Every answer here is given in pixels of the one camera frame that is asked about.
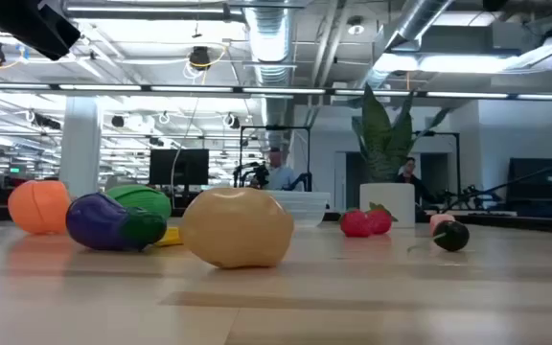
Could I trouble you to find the red toy strawberry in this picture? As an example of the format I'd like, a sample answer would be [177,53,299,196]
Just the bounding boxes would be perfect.
[365,201,399,236]
[339,207,372,239]

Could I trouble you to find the green snake plant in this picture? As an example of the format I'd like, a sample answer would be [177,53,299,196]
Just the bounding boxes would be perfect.
[351,83,452,184]

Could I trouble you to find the long ceiling light bar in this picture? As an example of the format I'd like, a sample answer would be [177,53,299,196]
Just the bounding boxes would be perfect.
[0,81,552,102]

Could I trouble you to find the black toy olive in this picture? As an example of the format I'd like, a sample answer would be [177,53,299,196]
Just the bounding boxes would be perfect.
[405,219,471,254]

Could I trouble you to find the orange toy fruit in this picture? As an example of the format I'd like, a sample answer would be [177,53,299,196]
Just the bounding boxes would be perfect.
[7,179,73,236]

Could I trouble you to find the green ribbed toy vegetable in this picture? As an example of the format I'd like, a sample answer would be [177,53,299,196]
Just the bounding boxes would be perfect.
[104,184,173,221]

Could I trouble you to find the clear plastic tupperware container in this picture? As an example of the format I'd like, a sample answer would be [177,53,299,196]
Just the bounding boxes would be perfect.
[264,190,332,229]

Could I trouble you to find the white plant pot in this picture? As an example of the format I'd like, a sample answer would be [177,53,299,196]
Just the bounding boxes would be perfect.
[358,182,417,229]

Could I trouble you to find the person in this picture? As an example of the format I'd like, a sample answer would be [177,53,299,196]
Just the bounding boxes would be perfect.
[394,156,438,205]
[262,147,299,192]

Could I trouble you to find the black background monitor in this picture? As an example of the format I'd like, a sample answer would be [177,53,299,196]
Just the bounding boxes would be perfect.
[149,148,210,187]

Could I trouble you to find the silver ventilation duct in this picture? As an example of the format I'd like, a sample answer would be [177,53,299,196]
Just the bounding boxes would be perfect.
[361,0,454,92]
[242,0,297,145]

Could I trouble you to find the black background rig frame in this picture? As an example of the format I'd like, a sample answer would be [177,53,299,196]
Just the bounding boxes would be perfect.
[414,129,462,202]
[239,124,312,193]

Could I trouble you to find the black background cabinet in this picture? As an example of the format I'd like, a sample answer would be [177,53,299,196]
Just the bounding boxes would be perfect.
[506,156,552,202]

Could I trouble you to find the purple toy eggplant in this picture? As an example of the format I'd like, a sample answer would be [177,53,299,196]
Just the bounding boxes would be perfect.
[65,192,168,252]

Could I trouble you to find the pink toy ball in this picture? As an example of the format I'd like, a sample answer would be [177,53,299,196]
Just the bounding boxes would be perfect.
[428,213,456,236]

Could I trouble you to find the tan toy potato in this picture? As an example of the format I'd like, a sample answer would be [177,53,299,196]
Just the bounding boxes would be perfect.
[179,187,295,269]

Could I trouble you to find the white pillar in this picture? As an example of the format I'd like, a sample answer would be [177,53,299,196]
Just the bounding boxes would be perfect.
[57,95,104,197]

